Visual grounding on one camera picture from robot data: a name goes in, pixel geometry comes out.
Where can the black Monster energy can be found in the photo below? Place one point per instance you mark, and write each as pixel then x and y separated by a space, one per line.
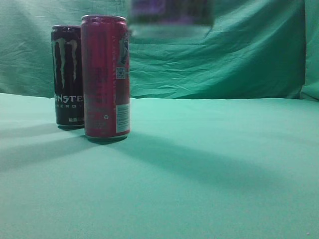
pixel 67 71

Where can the red pink energy can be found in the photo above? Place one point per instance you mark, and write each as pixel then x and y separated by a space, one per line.
pixel 106 82

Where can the green backdrop cloth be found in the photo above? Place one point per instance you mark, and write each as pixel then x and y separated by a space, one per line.
pixel 256 49

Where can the green tablecloth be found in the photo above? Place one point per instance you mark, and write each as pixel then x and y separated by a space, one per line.
pixel 190 169

